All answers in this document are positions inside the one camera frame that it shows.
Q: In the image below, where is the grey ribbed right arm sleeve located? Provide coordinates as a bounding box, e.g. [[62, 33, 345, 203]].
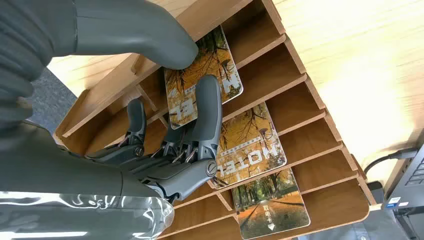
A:
[[0, 0, 78, 128]]

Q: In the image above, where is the park path key card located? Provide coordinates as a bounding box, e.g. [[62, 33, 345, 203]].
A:
[[231, 168, 311, 240]]

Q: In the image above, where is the small black adapter box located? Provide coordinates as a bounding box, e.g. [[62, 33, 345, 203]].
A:
[[367, 181, 386, 205]]

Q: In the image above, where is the dark grey laptop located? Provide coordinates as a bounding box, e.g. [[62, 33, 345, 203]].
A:
[[380, 129, 424, 213]]

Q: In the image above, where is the clear plastic wrap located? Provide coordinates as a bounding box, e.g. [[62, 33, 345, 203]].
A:
[[0, 190, 175, 240]]

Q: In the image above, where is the black cable with plug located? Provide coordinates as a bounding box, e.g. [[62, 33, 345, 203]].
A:
[[363, 148, 419, 176]]

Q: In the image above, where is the wooden slotted card rack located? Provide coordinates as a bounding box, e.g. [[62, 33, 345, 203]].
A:
[[52, 0, 379, 240]]

